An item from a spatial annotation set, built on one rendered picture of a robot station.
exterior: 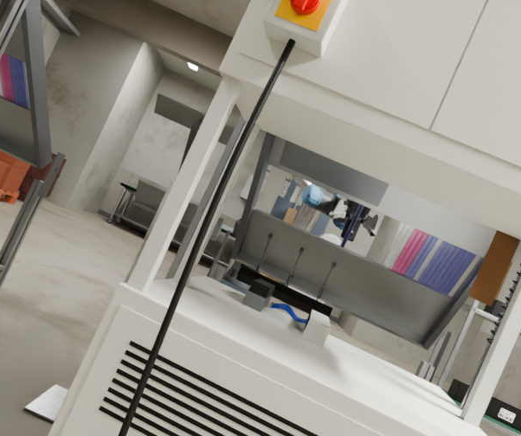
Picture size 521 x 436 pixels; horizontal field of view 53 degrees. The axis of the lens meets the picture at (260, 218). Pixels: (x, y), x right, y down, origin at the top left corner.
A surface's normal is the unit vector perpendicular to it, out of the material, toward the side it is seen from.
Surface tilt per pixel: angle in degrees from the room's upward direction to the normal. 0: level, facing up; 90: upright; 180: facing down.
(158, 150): 90
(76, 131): 90
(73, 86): 90
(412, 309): 132
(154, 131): 90
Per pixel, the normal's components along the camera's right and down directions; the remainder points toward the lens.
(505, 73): -0.11, -0.09
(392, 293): -0.36, 0.54
